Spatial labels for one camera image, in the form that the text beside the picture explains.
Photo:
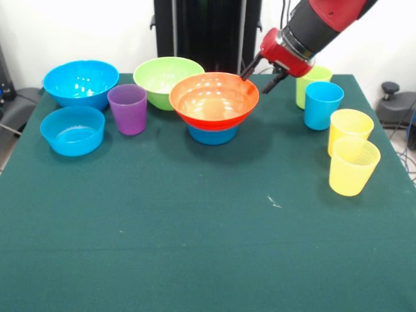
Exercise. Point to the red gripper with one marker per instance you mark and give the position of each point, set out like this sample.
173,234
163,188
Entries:
286,57

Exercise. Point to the orange bowl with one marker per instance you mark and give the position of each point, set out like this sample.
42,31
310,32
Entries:
211,104

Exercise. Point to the small blue bowl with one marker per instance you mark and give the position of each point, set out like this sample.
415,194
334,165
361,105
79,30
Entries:
211,136
71,136

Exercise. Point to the purple cup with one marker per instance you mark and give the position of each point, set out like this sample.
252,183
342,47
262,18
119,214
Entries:
128,112

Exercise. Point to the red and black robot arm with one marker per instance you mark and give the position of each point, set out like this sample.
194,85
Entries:
321,22

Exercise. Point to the green cup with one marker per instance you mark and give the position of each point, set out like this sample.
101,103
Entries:
317,78

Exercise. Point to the blue cup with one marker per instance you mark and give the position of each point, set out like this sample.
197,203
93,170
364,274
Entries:
323,107

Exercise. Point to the yellow cup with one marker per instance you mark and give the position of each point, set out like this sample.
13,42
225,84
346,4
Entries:
352,172
351,125

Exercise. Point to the green bowl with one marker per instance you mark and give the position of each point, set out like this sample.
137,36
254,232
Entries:
159,78

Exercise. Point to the black stand base with knob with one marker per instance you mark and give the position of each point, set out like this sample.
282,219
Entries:
399,110

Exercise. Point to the dark green tablecloth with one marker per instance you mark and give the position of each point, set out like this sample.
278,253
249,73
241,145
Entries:
208,234

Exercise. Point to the large blue bowl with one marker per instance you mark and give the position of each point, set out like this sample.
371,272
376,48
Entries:
81,81

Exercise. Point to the black device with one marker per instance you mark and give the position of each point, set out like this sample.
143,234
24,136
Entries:
6,81

